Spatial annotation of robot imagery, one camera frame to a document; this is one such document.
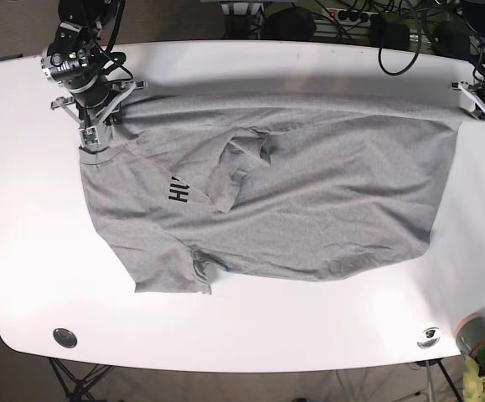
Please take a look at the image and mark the grey plant pot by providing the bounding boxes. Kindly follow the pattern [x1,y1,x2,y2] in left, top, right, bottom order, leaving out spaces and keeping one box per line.
[453,313,485,358]

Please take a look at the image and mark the black folding stand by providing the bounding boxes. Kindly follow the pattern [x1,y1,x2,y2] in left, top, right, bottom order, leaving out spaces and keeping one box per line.
[48,358,115,402]

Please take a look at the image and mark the grey T-shirt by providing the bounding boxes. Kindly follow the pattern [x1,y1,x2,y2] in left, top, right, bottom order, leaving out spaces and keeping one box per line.
[80,94,468,293]

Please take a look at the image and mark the table grommet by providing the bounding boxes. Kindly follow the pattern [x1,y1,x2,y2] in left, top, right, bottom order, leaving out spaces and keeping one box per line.
[53,328,78,348]
[416,327,441,349]

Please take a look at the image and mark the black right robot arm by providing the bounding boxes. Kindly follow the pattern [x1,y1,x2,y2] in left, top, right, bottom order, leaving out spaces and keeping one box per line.
[40,1,146,131]

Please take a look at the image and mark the right table grommet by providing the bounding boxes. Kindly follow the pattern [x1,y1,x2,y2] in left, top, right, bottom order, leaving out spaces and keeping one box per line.
[416,327,441,349]

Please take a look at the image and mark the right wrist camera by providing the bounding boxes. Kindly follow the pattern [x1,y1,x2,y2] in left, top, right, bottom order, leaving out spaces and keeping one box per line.
[79,125,111,149]

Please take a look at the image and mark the left table grommet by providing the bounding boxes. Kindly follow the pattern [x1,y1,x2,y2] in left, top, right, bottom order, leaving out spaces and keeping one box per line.
[53,328,78,348]

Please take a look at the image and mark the tangled black cables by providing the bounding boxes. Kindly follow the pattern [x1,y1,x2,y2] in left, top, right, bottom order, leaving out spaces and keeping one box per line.
[224,0,485,79]

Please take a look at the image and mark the white power strip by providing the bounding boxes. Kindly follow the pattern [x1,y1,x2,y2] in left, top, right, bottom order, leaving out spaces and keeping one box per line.
[328,8,373,24]

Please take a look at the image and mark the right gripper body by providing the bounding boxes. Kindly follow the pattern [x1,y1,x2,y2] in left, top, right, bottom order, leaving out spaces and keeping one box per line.
[40,23,147,130]

